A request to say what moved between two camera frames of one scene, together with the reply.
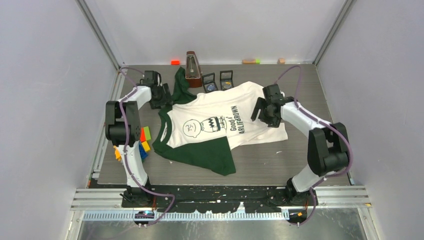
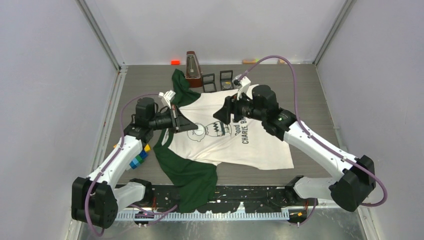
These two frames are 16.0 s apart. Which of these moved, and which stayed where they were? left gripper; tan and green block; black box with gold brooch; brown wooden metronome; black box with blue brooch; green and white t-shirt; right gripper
Moved: right gripper; left gripper; green and white t-shirt
Stayed: black box with gold brooch; tan and green block; brown wooden metronome; black box with blue brooch
